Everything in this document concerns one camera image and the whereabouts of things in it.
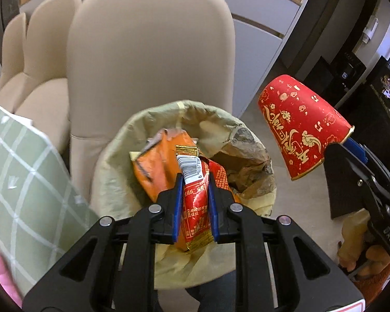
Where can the beige dining chair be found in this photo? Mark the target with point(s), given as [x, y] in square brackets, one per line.
[11, 52]
[149, 55]
[45, 71]

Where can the black appliance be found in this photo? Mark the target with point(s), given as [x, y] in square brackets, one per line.
[347, 68]

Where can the person's right forearm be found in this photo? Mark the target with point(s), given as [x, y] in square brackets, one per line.
[377, 282]

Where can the crumpled clear plastic wrapper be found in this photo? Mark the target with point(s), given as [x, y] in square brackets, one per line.
[247, 162]

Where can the person's dark trousers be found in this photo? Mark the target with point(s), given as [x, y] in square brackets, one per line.
[214, 292]

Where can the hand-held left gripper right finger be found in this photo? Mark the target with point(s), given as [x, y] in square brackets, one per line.
[214, 221]

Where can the red patterned paper cup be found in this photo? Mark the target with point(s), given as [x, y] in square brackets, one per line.
[295, 120]

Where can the white wall device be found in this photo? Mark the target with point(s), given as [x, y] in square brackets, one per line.
[370, 29]

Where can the long pink wrapper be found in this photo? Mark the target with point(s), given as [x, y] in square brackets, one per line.
[0, 276]

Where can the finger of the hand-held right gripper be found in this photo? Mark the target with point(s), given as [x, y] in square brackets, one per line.
[344, 182]
[357, 151]

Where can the person's right hand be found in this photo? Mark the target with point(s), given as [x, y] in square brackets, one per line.
[352, 243]

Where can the orange snack bag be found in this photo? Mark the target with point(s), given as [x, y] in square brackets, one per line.
[156, 165]

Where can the red snack wrapper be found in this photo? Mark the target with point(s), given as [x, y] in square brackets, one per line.
[196, 208]

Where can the bin with yellow liner bag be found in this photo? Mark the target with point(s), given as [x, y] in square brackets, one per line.
[123, 175]

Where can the green checked tablecloth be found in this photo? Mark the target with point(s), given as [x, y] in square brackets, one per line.
[22, 175]

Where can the black cabinet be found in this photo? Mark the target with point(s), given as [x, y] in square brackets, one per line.
[370, 110]

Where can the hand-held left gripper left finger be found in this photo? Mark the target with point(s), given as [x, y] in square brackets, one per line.
[177, 214]

